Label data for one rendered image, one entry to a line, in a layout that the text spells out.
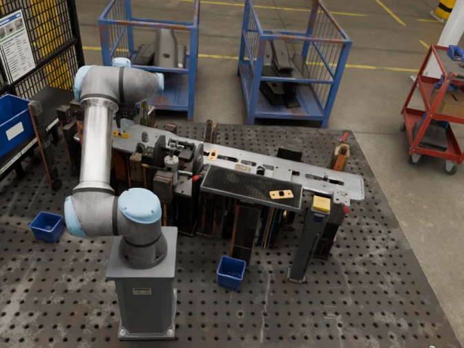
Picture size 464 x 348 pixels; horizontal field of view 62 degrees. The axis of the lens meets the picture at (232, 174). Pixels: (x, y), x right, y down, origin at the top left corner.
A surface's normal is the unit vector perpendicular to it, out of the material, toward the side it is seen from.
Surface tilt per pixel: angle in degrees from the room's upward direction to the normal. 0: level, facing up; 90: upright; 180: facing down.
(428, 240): 0
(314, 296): 0
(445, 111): 90
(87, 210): 33
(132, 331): 90
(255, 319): 0
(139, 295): 90
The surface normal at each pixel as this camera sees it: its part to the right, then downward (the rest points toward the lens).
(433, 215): 0.10, -0.76
